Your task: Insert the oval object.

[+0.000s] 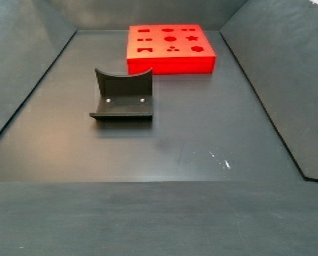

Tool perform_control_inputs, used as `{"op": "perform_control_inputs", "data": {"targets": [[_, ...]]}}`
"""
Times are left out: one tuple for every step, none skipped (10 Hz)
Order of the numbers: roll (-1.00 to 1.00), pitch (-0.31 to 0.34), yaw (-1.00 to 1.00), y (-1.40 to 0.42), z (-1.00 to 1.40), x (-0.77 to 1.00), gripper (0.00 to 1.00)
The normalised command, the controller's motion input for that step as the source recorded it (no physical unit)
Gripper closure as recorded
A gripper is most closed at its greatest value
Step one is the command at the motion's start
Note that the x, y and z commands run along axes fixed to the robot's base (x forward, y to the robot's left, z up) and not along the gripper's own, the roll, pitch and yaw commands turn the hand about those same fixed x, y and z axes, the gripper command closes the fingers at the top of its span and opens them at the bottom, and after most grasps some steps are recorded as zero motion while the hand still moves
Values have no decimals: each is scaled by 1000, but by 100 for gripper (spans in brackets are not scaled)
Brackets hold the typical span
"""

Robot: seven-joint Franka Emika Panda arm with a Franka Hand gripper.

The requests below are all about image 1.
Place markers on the red shape-sorting block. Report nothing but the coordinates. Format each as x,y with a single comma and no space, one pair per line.
170,49

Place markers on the black curved holder stand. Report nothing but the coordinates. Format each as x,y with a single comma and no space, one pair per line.
126,95

